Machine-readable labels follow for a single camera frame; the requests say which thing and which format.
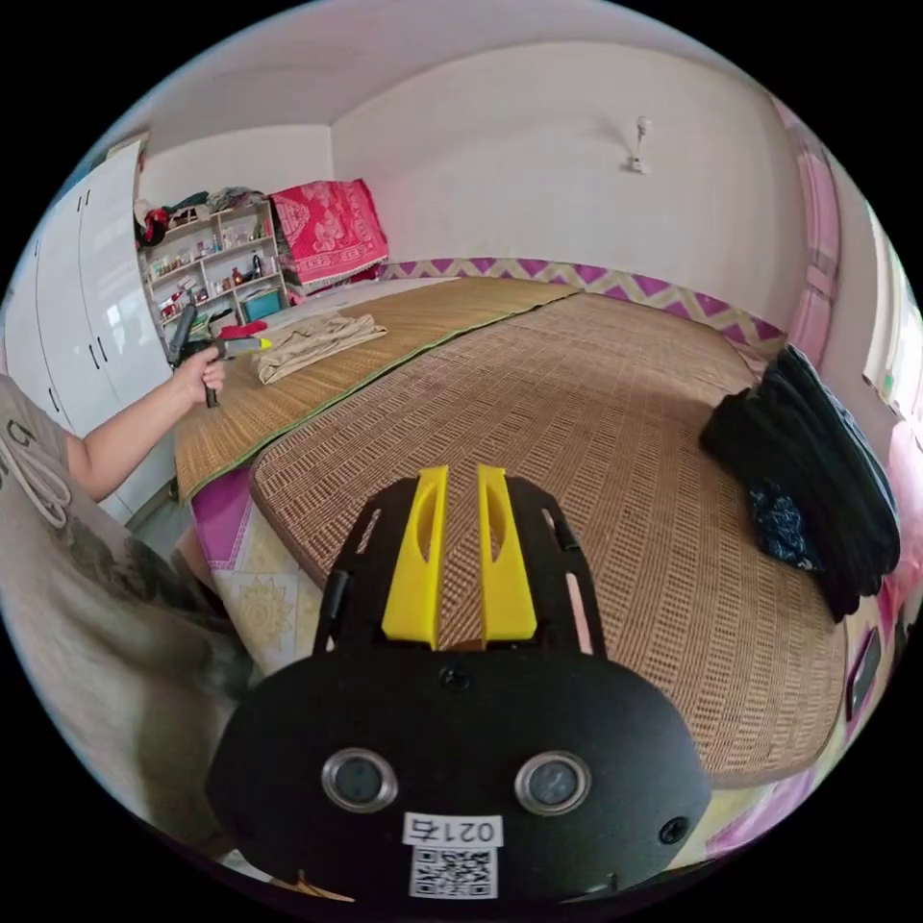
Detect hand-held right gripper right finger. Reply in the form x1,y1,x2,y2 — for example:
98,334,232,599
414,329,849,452
476,463,539,652

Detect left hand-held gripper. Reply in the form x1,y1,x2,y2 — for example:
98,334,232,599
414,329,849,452
178,337,275,411

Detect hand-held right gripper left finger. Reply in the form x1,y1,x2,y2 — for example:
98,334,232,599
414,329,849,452
381,464,450,652

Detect person's left forearm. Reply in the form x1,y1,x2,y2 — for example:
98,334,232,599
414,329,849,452
66,373,191,504

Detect person's left hand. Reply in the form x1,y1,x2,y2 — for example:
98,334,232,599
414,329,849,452
171,353,227,408

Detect folded beige trousers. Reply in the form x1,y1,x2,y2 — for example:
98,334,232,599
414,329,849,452
256,312,389,387

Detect white open shelf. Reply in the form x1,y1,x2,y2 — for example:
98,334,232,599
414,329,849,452
132,185,291,341

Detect red patterned cloth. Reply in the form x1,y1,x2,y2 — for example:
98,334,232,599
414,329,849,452
267,178,391,291

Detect bed with woven mat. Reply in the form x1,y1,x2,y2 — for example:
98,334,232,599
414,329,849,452
172,258,878,878

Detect white cupboard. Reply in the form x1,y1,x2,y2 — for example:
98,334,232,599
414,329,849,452
0,138,179,522

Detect person's body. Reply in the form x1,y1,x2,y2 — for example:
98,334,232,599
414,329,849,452
0,371,269,861

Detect pile of clothes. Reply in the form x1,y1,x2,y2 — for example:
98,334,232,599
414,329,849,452
697,342,903,625

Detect pink curtain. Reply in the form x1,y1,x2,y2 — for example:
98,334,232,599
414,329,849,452
768,91,846,356

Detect window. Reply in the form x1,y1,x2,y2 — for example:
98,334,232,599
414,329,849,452
861,205,923,437

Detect white wall lamp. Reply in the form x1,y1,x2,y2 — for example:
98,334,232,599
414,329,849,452
617,114,656,177

